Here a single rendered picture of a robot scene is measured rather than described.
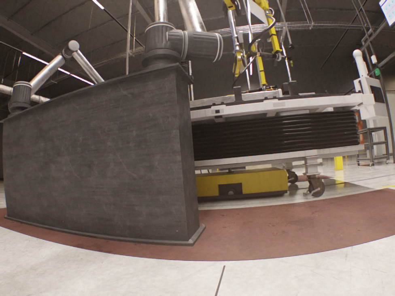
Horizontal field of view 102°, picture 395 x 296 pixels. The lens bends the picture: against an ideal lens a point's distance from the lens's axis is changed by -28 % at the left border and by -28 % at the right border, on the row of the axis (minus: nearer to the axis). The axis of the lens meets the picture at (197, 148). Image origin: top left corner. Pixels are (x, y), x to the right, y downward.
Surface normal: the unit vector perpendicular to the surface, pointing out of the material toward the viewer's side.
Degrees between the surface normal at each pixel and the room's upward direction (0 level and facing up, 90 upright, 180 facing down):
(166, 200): 90
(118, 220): 90
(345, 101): 90
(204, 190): 90
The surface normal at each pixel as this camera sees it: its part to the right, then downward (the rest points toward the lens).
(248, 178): -0.23, -0.05
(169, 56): 0.32, 0.84
